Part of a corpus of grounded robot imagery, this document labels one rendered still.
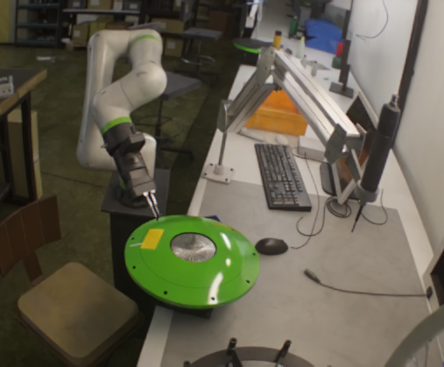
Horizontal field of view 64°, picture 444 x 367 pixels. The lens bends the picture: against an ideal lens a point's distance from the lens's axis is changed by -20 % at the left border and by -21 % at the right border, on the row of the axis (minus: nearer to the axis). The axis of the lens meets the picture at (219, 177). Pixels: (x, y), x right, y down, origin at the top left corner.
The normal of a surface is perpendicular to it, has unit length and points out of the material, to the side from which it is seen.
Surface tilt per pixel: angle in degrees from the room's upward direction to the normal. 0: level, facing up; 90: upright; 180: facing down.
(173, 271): 14
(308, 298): 0
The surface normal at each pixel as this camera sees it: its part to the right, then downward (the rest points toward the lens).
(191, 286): 0.14, -0.60
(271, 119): -0.06, 0.57
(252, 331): 0.14, -0.85
